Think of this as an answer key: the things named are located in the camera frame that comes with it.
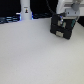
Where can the black kcup holder drawer box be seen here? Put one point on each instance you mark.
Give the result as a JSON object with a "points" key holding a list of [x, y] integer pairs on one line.
{"points": [[60, 30]]}

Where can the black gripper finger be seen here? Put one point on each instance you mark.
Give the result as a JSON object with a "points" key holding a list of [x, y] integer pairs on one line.
{"points": [[72, 23], [61, 16]]}

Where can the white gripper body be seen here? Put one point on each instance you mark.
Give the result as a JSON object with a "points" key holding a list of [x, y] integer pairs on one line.
{"points": [[70, 8]]}

